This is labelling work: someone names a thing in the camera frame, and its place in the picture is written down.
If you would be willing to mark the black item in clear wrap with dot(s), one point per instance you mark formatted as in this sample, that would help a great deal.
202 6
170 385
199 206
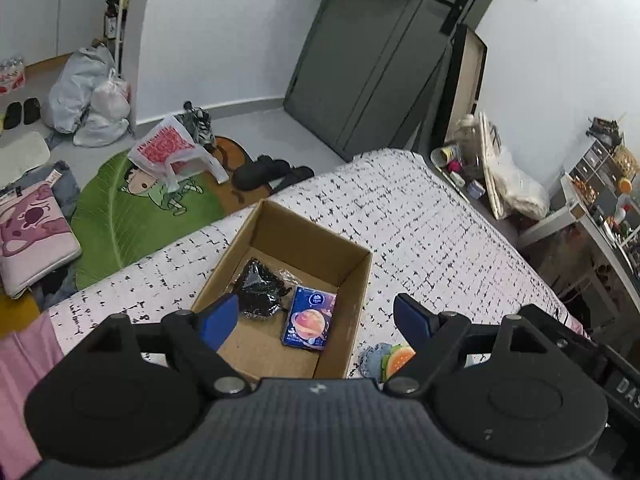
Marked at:
259 287

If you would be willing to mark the light wooden tray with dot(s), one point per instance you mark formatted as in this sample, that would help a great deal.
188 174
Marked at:
490 165

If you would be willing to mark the white cushion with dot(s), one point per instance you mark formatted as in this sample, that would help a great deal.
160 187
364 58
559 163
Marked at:
20 155

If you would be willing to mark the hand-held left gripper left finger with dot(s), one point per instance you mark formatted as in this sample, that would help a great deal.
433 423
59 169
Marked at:
219 318

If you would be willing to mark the brown round mat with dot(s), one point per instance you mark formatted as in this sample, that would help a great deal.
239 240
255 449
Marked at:
235 157

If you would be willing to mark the white metal rack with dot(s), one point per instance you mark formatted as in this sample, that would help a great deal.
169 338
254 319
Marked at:
114 25

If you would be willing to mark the red white plastic bag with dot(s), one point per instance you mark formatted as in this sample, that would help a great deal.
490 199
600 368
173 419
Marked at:
167 152

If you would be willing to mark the white cabinet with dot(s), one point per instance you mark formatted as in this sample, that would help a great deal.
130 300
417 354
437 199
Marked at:
50 15

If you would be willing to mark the watermelon slice toy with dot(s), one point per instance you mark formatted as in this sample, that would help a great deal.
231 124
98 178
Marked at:
397 357

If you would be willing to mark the blue jeans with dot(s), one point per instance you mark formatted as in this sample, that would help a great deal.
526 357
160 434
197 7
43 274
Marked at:
62 185

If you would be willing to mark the cardboard box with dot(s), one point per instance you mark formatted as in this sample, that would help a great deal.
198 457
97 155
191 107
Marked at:
280 280

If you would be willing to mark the wooden framed board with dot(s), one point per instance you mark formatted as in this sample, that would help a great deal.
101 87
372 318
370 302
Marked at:
467 85

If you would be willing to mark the black shoe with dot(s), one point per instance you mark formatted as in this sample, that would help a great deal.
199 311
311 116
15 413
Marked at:
31 110
12 115

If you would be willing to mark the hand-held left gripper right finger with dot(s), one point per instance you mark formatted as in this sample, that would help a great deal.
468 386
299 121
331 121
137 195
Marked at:
413 318

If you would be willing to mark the purple cup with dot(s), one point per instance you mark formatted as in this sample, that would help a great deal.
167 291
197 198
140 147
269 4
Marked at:
475 189

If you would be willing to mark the large grey bag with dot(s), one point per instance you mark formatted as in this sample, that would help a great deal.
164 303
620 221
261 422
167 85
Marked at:
75 87

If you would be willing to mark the pink cartoon cushion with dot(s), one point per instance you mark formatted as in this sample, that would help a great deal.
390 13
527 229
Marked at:
30 235

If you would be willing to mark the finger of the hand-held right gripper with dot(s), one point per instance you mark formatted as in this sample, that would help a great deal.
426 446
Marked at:
555 327

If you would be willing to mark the light blue plush toy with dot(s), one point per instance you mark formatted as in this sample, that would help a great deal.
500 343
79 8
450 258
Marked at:
371 360

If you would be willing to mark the pack of water bottles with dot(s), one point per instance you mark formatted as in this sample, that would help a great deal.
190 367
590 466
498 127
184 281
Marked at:
11 76

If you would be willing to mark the grey drawer organiser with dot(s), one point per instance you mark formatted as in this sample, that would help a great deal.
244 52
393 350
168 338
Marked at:
595 160

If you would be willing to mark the wicker basket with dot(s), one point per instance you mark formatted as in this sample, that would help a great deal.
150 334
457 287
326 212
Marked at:
626 160

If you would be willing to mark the pink cloth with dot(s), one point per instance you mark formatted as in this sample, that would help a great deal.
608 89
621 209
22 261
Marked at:
20 390

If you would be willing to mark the green leaf rug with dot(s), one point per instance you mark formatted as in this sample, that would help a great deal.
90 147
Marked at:
135 220

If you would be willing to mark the black slippers pair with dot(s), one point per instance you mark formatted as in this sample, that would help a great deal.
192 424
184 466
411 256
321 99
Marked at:
270 172

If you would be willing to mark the blue tissue packet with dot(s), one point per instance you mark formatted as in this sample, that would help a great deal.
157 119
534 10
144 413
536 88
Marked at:
309 321

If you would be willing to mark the white black patterned bed blanket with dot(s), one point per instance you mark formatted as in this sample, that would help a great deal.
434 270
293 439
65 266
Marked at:
425 220

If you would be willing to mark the grey sneakers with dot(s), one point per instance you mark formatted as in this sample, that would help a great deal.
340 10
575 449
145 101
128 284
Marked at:
197 125

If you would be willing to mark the white desk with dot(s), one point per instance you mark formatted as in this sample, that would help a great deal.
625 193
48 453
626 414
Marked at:
555 220

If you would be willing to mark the grey door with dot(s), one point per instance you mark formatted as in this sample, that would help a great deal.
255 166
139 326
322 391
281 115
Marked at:
370 60

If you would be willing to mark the paper cup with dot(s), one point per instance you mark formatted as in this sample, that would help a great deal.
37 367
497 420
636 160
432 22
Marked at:
445 154

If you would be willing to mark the white stuffed bag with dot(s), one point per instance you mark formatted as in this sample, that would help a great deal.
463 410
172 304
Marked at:
520 185

